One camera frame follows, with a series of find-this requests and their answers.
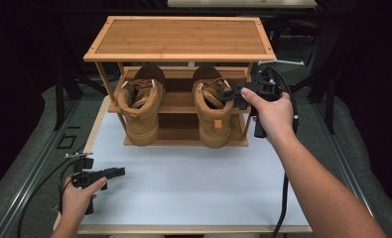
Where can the tan suede boot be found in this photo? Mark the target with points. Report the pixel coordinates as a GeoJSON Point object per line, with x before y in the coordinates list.
{"type": "Point", "coordinates": [213, 122]}
{"type": "Point", "coordinates": [140, 112]}

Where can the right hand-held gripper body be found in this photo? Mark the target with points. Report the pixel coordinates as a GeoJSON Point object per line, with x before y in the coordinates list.
{"type": "Point", "coordinates": [268, 87]}

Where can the grey table edge clip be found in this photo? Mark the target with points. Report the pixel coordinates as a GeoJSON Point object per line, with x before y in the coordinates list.
{"type": "Point", "coordinates": [54, 207]}

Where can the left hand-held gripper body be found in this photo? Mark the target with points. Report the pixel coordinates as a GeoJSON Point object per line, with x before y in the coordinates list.
{"type": "Point", "coordinates": [84, 178]}

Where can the black metal stand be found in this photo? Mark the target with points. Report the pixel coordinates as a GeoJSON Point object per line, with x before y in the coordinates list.
{"type": "Point", "coordinates": [330, 102]}
{"type": "Point", "coordinates": [59, 99]}

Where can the three-tier wooden shoe rack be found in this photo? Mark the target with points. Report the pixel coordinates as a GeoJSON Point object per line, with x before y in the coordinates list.
{"type": "Point", "coordinates": [180, 39]}

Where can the person's left hand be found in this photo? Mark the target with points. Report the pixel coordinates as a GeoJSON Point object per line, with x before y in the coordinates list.
{"type": "Point", "coordinates": [77, 198]}

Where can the person's right hand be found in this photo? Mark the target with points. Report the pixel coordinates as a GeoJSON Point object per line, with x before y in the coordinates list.
{"type": "Point", "coordinates": [274, 115]}

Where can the grey metal floor rail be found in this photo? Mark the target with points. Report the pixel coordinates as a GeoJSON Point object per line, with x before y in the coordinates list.
{"type": "Point", "coordinates": [345, 155]}
{"type": "Point", "coordinates": [25, 185]}

